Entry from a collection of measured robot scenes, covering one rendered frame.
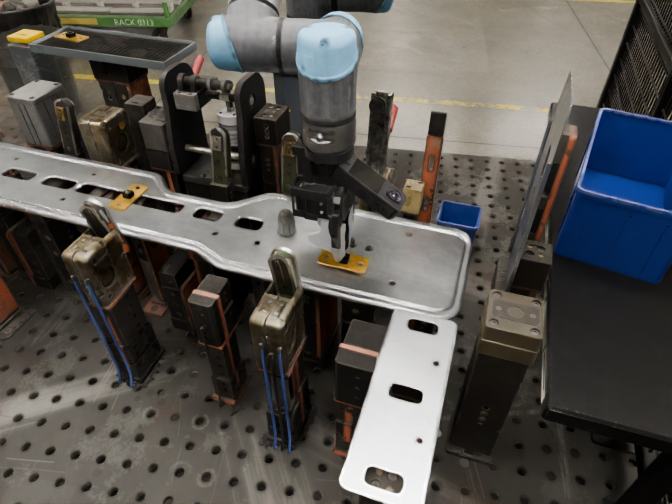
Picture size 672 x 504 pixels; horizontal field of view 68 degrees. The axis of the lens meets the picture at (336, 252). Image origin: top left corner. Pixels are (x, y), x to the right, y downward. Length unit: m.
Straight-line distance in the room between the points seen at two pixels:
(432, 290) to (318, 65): 0.39
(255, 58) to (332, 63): 0.16
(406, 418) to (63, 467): 0.66
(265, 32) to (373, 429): 0.55
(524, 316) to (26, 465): 0.89
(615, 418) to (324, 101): 0.53
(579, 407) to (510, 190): 1.02
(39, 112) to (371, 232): 0.79
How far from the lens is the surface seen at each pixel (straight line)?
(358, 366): 0.74
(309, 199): 0.74
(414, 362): 0.73
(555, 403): 0.70
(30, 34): 1.55
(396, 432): 0.67
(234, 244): 0.91
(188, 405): 1.07
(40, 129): 1.33
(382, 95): 0.91
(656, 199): 1.11
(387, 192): 0.72
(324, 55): 0.63
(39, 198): 1.16
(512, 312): 0.74
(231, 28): 0.77
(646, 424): 0.73
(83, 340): 1.25
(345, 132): 0.68
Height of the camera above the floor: 1.58
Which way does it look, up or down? 42 degrees down
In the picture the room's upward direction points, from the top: straight up
